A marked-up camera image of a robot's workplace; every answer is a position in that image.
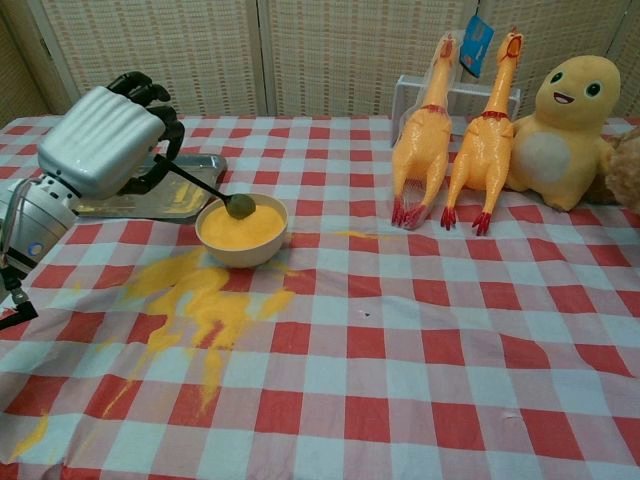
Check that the plastic-wrapped yellow rubber chicken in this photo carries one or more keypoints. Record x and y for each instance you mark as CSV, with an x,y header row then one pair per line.
x,y
420,145

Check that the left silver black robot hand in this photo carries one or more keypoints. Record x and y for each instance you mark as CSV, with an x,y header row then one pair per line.
x,y
95,140

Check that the dark metal spoon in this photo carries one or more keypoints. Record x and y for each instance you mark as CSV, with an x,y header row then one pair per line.
x,y
241,206

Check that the yellow plush duck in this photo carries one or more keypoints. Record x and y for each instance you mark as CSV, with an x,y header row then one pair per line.
x,y
575,110

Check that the red white checkered tablecloth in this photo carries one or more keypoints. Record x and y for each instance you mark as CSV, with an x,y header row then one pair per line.
x,y
400,350

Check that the rectangular metal tray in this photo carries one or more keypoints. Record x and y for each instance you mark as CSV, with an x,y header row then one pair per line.
x,y
150,206

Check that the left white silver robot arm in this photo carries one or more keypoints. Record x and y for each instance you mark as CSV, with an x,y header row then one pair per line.
x,y
35,220

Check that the beige woven folding screen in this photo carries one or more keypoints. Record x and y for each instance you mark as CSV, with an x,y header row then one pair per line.
x,y
250,50

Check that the beige bowl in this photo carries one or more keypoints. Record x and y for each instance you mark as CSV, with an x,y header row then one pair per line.
x,y
240,257

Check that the brown teddy bear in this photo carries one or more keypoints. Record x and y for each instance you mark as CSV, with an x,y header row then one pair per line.
x,y
622,175

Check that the blue hang tag card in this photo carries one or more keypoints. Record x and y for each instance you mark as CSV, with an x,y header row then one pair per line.
x,y
475,45

